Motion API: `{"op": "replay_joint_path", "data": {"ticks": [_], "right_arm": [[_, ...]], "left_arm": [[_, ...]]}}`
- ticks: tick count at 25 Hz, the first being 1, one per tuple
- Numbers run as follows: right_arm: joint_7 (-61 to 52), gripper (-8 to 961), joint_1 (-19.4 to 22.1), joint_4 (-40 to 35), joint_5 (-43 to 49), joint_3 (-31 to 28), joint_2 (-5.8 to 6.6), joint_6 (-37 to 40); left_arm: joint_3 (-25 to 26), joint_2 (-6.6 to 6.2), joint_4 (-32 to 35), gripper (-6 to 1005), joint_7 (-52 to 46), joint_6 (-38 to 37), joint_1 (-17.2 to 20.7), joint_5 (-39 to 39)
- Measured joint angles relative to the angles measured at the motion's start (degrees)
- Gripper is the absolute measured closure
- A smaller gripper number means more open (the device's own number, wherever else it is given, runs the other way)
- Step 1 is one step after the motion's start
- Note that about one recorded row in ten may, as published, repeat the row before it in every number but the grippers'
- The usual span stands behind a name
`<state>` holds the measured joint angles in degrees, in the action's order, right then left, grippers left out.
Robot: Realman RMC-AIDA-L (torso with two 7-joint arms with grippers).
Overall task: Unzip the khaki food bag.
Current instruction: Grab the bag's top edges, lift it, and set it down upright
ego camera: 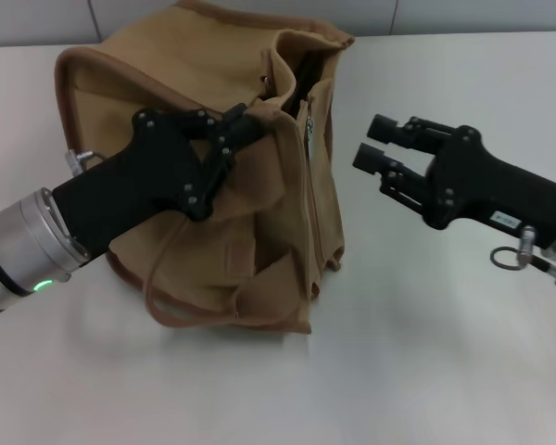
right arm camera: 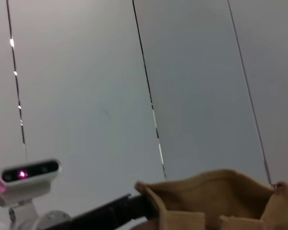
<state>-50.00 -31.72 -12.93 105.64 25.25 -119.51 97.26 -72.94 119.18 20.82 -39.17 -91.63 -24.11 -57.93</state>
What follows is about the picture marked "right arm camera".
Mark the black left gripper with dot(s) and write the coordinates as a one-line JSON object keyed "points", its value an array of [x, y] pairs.
{"points": [[93, 216]]}

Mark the khaki canvas food bag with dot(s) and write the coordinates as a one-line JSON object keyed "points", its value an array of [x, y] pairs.
{"points": [[206, 198]]}

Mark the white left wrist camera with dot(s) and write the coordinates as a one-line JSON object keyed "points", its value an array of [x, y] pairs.
{"points": [[26, 178]]}

